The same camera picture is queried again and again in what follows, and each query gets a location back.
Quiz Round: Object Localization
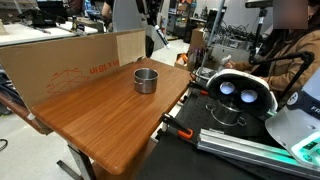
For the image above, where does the white VR headset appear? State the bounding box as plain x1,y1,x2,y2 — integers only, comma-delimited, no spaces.
206,69,278,117

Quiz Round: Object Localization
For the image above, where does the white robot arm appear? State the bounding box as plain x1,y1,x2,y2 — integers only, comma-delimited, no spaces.
112,0,164,32

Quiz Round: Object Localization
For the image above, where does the black Expo marker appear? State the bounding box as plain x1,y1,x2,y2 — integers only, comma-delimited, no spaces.
154,25,171,49

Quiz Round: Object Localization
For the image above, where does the person in brown jacket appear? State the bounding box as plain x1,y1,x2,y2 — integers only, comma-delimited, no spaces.
224,0,320,98

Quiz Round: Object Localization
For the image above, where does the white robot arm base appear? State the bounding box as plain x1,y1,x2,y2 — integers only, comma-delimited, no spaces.
265,69,320,169

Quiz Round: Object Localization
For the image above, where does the black camera stand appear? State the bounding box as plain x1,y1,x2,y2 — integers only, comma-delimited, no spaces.
246,0,320,100

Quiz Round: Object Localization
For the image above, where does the aluminium rail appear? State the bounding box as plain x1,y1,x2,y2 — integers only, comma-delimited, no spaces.
197,129,320,180

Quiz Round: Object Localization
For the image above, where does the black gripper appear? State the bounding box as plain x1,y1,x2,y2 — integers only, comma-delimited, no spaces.
135,0,164,26

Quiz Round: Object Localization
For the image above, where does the black orange clamp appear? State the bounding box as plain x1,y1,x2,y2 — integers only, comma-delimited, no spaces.
160,113,194,140

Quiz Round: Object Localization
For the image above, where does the brown cardboard sheet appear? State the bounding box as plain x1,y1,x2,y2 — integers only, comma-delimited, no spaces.
0,29,146,108

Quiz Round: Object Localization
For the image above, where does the silver metal pot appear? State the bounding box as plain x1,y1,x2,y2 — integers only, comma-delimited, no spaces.
134,68,159,94

